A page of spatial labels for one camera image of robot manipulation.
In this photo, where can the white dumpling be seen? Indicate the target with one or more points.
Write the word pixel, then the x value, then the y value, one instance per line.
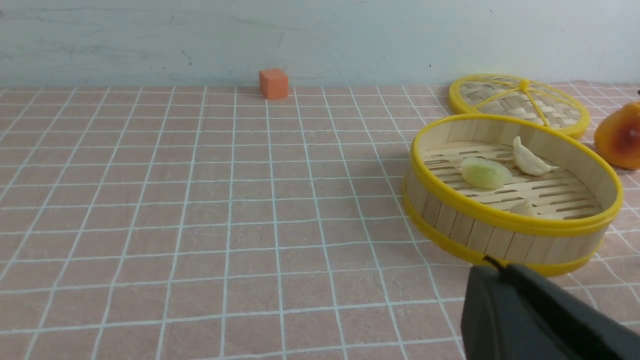
pixel 524 208
pixel 528 162

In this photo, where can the woven bamboo steamer lid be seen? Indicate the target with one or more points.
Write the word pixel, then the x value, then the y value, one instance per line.
pixel 521 98

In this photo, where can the orange toy pear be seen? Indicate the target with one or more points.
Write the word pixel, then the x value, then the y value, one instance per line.
pixel 617 137

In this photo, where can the greenish dumpling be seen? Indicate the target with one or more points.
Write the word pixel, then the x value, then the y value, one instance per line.
pixel 485 174

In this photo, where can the bamboo steamer tray yellow rim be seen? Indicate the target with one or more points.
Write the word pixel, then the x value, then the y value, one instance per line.
pixel 575 204

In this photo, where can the orange foam cube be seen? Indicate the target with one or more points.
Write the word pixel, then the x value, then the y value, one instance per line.
pixel 274 84

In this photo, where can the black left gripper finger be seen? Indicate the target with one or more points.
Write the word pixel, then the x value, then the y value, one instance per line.
pixel 511 312

